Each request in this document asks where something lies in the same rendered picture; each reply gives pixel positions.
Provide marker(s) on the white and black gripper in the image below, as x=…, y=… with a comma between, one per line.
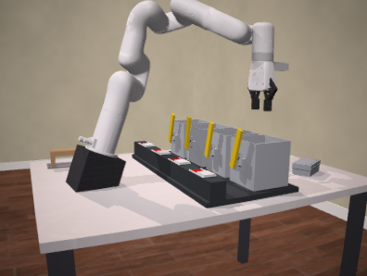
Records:
x=262, y=77

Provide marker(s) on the grey flat case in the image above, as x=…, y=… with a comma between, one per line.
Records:
x=306, y=166

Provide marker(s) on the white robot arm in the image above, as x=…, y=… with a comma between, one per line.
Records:
x=124, y=87

